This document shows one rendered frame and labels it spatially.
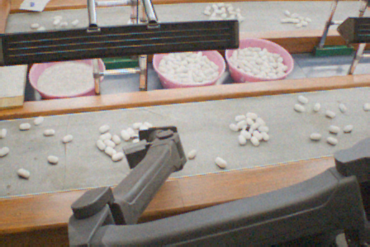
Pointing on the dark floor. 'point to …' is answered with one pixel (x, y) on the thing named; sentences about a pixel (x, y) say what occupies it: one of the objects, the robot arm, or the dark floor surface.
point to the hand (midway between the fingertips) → (153, 135)
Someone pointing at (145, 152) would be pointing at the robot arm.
